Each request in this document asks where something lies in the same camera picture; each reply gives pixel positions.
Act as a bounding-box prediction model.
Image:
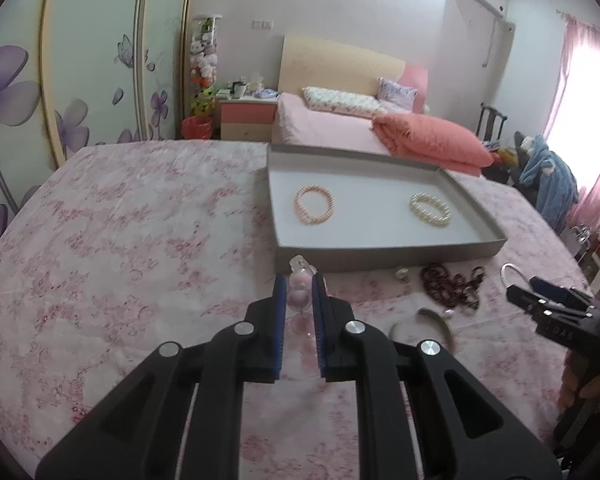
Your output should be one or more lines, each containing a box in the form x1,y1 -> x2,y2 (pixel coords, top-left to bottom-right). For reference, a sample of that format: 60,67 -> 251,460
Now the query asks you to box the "pink floral tablecloth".
0,139 -> 600,480

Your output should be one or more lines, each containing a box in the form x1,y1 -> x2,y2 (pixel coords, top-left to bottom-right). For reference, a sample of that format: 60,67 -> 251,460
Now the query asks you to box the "grey shallow tray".
266,144 -> 509,272

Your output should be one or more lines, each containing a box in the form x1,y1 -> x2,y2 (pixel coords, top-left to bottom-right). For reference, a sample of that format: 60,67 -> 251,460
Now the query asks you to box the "colourful clothes pile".
485,142 -> 522,172

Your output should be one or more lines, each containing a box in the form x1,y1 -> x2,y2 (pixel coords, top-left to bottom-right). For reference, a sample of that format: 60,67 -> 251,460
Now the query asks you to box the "dark red bead necklace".
420,262 -> 463,306

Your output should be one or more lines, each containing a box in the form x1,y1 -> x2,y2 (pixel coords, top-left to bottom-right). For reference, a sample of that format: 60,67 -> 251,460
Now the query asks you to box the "folded coral quilt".
371,112 -> 495,177

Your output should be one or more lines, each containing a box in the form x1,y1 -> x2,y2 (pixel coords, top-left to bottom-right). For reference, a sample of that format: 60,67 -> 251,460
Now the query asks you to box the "round silver bangle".
500,262 -> 532,291

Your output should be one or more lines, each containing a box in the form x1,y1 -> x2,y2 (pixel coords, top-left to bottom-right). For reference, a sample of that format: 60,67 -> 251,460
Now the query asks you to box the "silver cuff bangle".
389,307 -> 459,352

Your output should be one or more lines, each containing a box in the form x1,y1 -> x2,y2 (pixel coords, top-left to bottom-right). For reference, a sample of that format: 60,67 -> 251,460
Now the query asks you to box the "dark wooden chair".
477,102 -> 509,142

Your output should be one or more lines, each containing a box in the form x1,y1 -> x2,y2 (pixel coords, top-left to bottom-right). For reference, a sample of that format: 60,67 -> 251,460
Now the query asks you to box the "blue plush robe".
517,132 -> 579,227

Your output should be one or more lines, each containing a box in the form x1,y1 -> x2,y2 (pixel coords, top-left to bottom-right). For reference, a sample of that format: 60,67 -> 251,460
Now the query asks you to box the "dark bead bracelet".
452,267 -> 486,314

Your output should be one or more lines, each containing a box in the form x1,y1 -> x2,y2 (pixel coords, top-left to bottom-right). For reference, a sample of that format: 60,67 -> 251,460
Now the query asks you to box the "pink and cream nightstand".
218,96 -> 280,142

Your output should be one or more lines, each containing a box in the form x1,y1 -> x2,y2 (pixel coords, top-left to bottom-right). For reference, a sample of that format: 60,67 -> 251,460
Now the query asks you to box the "purple patterned pillow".
376,77 -> 419,111

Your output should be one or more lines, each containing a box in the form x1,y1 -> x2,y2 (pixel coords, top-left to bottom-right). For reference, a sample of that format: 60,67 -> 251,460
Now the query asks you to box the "bed with pink sheet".
271,91 -> 496,177

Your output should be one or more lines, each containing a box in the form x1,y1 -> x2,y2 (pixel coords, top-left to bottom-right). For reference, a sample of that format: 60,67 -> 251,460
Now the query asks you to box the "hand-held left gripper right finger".
312,272 -> 563,480

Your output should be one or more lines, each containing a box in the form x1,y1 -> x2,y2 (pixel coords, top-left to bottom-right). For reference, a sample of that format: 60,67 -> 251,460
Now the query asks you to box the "clear tube of plush toys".
187,14 -> 224,119

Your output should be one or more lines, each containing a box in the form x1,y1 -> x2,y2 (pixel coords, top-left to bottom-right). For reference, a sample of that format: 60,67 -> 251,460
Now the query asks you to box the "floral sliding door wardrobe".
0,0 -> 201,266

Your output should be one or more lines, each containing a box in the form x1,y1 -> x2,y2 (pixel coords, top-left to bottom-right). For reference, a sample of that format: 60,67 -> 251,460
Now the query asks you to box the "cream and pink headboard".
278,34 -> 429,114

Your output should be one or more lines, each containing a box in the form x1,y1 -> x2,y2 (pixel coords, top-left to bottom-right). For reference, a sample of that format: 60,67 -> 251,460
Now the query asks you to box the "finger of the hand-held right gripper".
529,276 -> 600,311
506,285 -> 595,322

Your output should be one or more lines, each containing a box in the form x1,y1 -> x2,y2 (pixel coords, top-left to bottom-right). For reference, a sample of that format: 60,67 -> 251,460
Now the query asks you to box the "floral white pillow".
301,86 -> 389,120

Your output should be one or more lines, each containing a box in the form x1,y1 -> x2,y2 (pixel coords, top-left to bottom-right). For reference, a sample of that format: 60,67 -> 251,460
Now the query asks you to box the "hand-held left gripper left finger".
35,274 -> 287,480

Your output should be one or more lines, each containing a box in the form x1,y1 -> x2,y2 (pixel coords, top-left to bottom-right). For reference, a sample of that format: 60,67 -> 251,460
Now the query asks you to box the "pink crystal bead bracelet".
289,255 -> 317,342

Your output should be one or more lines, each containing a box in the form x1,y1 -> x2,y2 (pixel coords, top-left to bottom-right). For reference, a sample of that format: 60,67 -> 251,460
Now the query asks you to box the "pink pearl bracelet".
294,186 -> 337,225

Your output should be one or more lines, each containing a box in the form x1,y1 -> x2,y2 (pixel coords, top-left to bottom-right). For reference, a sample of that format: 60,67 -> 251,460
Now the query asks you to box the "pink curtain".
544,12 -> 600,233

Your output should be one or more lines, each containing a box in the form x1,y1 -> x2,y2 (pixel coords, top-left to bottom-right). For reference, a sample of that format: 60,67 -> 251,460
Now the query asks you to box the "red trash bin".
181,116 -> 214,140

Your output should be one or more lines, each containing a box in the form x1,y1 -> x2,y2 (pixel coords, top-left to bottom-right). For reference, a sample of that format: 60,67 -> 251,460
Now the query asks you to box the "white pearl bracelet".
409,192 -> 453,228

